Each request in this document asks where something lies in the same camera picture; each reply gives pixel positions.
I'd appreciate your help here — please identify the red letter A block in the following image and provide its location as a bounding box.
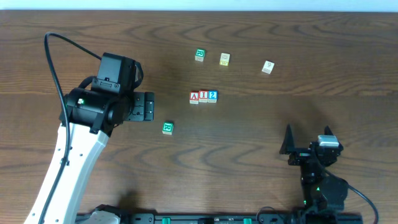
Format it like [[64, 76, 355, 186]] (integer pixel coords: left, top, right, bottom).
[[189, 91, 199, 105]]

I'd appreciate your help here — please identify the red letter I block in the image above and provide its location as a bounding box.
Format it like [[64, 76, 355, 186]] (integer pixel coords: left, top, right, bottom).
[[198, 90, 208, 103]]

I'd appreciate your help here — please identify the blue number 2 block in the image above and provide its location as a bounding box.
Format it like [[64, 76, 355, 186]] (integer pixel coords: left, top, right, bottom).
[[208, 90, 218, 103]]

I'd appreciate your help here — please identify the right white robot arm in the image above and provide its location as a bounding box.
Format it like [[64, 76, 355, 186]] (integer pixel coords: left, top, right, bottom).
[[279, 125, 348, 223]]

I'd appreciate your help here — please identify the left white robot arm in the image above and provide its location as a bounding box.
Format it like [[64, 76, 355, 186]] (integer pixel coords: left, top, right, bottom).
[[25, 88, 155, 223]]

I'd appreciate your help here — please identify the near green R block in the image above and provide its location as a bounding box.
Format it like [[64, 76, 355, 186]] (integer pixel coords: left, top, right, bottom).
[[162, 122, 174, 135]]

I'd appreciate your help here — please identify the far green letter block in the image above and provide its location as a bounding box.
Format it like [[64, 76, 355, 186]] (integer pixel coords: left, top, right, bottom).
[[195, 49, 206, 62]]

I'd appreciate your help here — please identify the plain wooden letter block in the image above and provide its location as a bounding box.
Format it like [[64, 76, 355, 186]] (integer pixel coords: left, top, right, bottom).
[[262, 60, 275, 74]]

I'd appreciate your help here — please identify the yellow letter block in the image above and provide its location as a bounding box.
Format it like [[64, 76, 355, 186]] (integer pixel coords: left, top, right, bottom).
[[220, 53, 231, 66]]

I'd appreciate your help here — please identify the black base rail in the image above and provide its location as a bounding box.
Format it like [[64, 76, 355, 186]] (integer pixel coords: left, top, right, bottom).
[[75, 205, 363, 224]]

